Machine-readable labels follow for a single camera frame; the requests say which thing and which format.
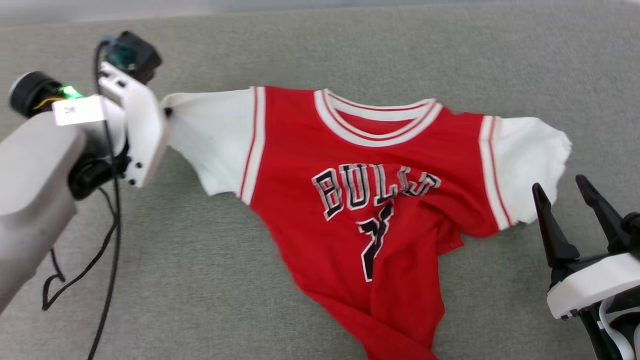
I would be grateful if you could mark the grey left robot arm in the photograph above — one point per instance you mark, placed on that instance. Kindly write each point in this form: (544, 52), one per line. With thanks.
(30, 200)

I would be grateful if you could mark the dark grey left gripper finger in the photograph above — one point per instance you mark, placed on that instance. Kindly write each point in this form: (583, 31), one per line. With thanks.
(167, 111)

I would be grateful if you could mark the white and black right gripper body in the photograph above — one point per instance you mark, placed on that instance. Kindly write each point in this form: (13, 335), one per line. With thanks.
(595, 282)

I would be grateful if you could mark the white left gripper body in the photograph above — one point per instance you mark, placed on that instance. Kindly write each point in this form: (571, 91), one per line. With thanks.
(142, 130)

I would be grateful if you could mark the red and white basketball jersey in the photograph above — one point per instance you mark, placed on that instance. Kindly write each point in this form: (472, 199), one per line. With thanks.
(300, 150)

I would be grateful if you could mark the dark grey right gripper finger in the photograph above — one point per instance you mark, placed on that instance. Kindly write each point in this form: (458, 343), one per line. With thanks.
(605, 215)
(552, 235)

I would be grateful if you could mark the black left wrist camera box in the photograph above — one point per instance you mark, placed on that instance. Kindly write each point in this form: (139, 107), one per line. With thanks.
(137, 55)

